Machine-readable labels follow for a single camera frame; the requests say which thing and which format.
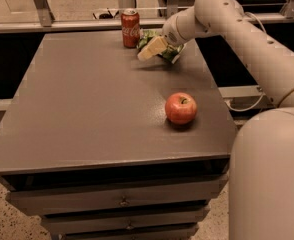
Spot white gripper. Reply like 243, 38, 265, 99
137, 14, 186, 61

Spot green jalapeno chip bag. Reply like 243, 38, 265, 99
137, 30, 184, 64

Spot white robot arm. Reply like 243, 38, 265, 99
138, 0, 294, 240

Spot red coke can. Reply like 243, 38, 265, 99
121, 8, 140, 48

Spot black object behind glass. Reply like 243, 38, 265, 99
92, 8, 119, 20

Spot red apple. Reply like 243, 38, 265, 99
165, 92, 197, 125

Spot grey drawer cabinet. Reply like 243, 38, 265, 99
0, 27, 239, 240

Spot metal window railing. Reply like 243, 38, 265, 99
0, 0, 294, 35

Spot top grey drawer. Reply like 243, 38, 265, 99
7, 174, 228, 215

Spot grey drawer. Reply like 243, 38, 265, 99
7, 174, 228, 215
64, 223, 198, 240
42, 203, 210, 234

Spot middle grey drawer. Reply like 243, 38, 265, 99
42, 203, 210, 234

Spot bottom grey drawer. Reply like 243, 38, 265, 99
64, 223, 198, 240

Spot white cable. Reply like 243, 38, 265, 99
224, 11, 268, 113

